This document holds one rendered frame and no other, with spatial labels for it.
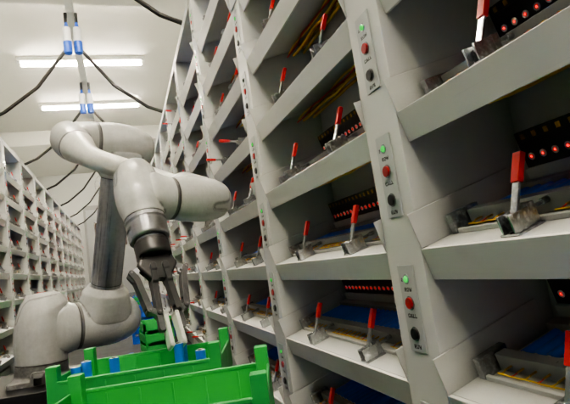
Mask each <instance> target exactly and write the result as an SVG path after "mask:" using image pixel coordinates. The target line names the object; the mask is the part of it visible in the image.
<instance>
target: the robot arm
mask: <svg viewBox="0 0 570 404"><path fill-rule="evenodd" d="M49 141H50V144H51V147H52V149H53V150H54V152H55V153H56V154H57V155H58V156H59V157H61V158H62V159H64V160H67V161H69V162H70V163H74V164H77V165H80V166H84V167H86V168H88V169H90V170H93V171H96V172H97V173H98V175H99V176H100V177H101V179H100V189H99V198H98V215H97V225H96V234H95V244H94V253H93V262H92V280H91V282H90V283H89V284H88V285H87V286H86V287H85V288H84V289H83V291H82V294H81V298H80V299H79V302H77V303H69V302H67V298H66V297H65V296H64V295H63V294H61V293H59V292H57V291H48V292H42V293H38V294H33V295H27V296H26V297H25V299H24V300H23V302H22V303H21V305H20V308H19V310H18V312H17V314H16V318H15V321H14V340H13V345H14V378H13V379H12V381H11V382H10V383H9V384H7V385H6V386H5V389H6V391H11V390H18V389H24V388H30V387H35V386H41V385H46V376H45V368H48V367H50V366H56V365H60V367H61V375H62V374H64V373H67V372H69V371H70V369H71V368H72V367H69V361H68V353H70V352H72V351H75V350H80V349H86V348H91V347H100V346H105V345H112V344H114V343H117V342H120V341H122V340H123V339H126V338H128V337H130V336H131V335H133V334H134V333H135V332H136V331H137V329H138V327H139V325H140V322H141V310H140V308H139V305H138V304H137V302H136V301H135V300H134V299H133V298H132V297H130V296H129V290H128V289H127V287H126V286H125V285H124V284H123V283H122V275H123V266H124V258H125V249H126V235H127V237H128V242H129V245H130V246H131V247H132V248H134V252H135V256H136V259H137V267H136V269H134V270H130V271H129V272H128V274H127V277H126V279H127V280H128V281H129V283H130V284H131V285H132V286H133V288H134V290H135V292H136V294H137V298H138V299H139V302H140V304H141V307H142V309H143V312H144V314H145V316H146V317H154V319H155V320H156V322H157V325H158V330H159V332H160V333H164V335H165V341H166V345H167V349H168V351H171V350H172V349H173V348H174V346H175V345H176V344H175V341H174V337H173V333H172V329H171V325H170V319H169V315H168V312H167V311H165V312H164V314H163V311H164V310H163V306H162V300H161V295H160V290H159V281H161V282H163V285H164V286H165V289H166V292H167V294H168V296H169V299H170V303H171V306H172V309H173V314H172V316H171V318H172V322H173V324H174V328H175V331H176V336H177V339H178V342H179V341H180V342H182V343H183V347H184V346H185V345H186V343H187V337H186V334H185V331H184V328H185V327H186V326H187V322H186V319H185V316H184V313H183V311H185V310H186V309H187V308H188V307H189V305H190V296H189V288H188V281H187V270H188V267H189V265H188V263H184V264H181V263H178V262H176V259H175V258H174V256H173V255H172V251H171V247H170V242H169V239H168V238H169V237H170V230H169V227H168V224H167V221H166V220H177V221H181V222H207V221H212V220H215V219H218V218H220V217H222V216H224V215H225V214H226V212H227V211H228V210H229V208H230V205H231V201H232V196H231V193H230V191H229V189H228V187H227V186H226V185H225V184H223V183H222V182H219V181H217V180H215V179H210V178H207V177H204V176H200V175H196V174H192V173H190V172H180V173H177V174H173V173H170V172H168V171H163V170H160V169H158V168H155V167H152V166H151V165H150V164H149V162H150V161H151V160H152V158H153V157H154V151H155V146H154V140H153V138H152V137H151V136H149V135H148V134H147V133H146V132H144V131H143V130H140V129H138V128H135V127H134V126H129V125H124V124H119V123H112V122H94V121H75V122H72V121H61V122H59V123H57V124H56V125H55V126H54V127H53V128H52V130H51V132H50V140H49ZM174 269H176V272H177V274H179V288H180V296H181V299H180V297H179V294H178V293H177V290H176V286H175V284H174V281H173V276H172V273H173V271H174ZM139 273H140V274H141V275H142V276H143V277H145V278H146V279H147V280H148V285H149V288H150V291H151V297H152V302H153V305H152V303H151V301H150V299H149V297H148V294H147V292H146V289H145V288H144V286H143V282H142V280H141V279H140V274H139Z"/></svg>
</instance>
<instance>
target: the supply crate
mask: <svg viewBox="0 0 570 404"><path fill-rule="evenodd" d="M218 333H219V340H214V341H209V342H203V343H197V344H191V345H187V354H188V362H178V363H176V362H175V353H174V348H173V349H172V350H171V351H168V349H167V348H164V349H159V350H153V351H143V352H138V353H131V354H126V355H120V356H118V357H119V360H120V372H117V373H110V369H109V359H110V358H111V357H112V356H110V357H105V358H98V359H97V351H96V347H91V348H86V349H85V350H84V360H88V361H92V376H90V377H85V380H86V389H90V388H96V387H101V386H106V385H112V384H122V383H128V382H133V381H139V380H145V379H155V378H160V377H165V376H171V375H177V374H182V373H192V372H198V371H204V370H209V369H215V368H224V367H230V366H232V365H233V364H232V351H231V345H230V338H229V331H228V327H224V328H219V329H218ZM199 348H203V349H205V352H206V358H205V359H199V360H196V354H195V351H196V350H197V349H199ZM70 375H71V372H70V371H69V372H67V373H64V374H62V375H61V367H60V365H56V366H50V367H48V368H45V376H46V390H47V404H55V403H56V402H58V401H60V400H61V399H63V398H64V397H66V396H67V395H68V394H69V391H68V381H67V377H69V376H70Z"/></svg>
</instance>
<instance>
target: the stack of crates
mask: <svg viewBox="0 0 570 404"><path fill-rule="evenodd" d="M254 357H255V362H252V363H247V364H242V365H236V366H230V367H224V368H215V369H209V370H204V371H198V372H192V373H182V374H177V375H171V376H165V377H160V378H155V379H145V380H139V381H133V382H128V383H122V384H112V385H106V386H101V387H96V388H90V389H86V380H85V373H74V374H71V375H70V376H69V377H67V381H68V391H69V394H68V395H67V396H66V397H64V398H63V399H61V400H60V401H58V402H56V403H55V404H275V401H274V394H273V388H272V382H271V370H270V363H269V357H268V350H267V345H256V346H255V347H254Z"/></svg>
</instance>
